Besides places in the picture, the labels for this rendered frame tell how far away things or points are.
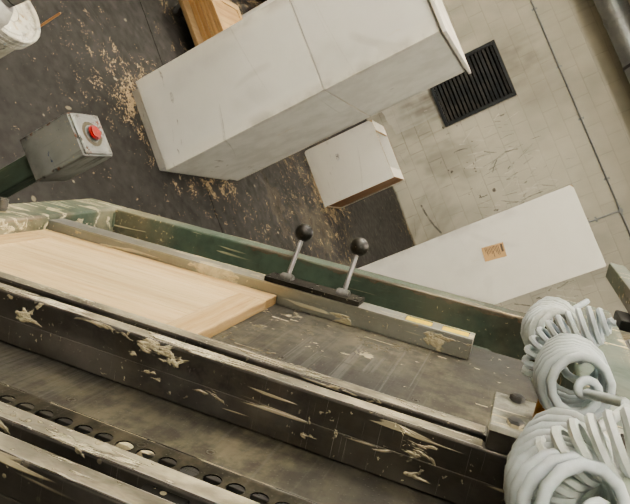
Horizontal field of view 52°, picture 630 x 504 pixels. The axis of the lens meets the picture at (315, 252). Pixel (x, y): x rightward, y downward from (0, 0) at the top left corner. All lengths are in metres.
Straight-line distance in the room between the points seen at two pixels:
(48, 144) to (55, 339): 0.95
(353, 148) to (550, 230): 2.25
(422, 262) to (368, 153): 1.68
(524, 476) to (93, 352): 0.60
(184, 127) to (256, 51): 0.59
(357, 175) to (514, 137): 3.51
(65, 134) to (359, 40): 1.99
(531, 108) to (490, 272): 4.79
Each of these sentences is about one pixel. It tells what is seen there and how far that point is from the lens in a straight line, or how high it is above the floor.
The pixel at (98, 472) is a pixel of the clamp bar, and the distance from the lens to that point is 0.55.
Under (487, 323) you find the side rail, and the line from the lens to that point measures 1.45.
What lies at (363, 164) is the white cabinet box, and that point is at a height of 0.50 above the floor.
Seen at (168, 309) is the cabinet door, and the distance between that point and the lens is 1.11.
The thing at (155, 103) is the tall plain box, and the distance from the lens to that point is 3.88.
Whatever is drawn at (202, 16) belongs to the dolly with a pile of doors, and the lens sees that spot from 5.00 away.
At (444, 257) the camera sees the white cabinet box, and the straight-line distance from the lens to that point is 4.69.
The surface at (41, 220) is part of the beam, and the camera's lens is 1.55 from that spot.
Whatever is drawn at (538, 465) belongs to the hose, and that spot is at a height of 1.83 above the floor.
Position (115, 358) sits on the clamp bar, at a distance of 0.85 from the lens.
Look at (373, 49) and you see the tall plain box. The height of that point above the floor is 1.39.
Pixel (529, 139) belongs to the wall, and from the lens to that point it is 9.10.
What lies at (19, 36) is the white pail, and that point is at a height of 0.35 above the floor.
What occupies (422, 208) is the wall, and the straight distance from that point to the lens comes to 9.21.
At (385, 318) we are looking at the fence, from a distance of 1.23.
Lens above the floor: 1.89
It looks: 20 degrees down
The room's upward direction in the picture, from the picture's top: 67 degrees clockwise
